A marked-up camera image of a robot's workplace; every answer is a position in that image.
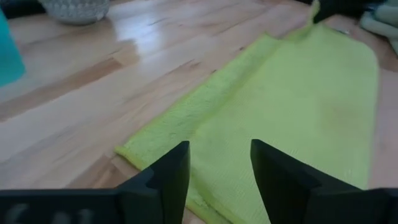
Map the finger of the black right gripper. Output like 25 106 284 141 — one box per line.
312 0 386 24

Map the artificial plant in patterned pot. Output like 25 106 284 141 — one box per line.
37 0 111 26

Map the teal translucent plastic bin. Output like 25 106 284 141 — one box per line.
0 9 27 88

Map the lime green microfiber towel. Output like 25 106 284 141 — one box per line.
114 0 380 224

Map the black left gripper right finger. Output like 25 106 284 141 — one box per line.
250 139 398 224

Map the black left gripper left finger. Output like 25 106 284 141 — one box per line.
0 141 191 224

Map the pale green microfiber towel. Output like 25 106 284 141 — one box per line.
359 0 398 57

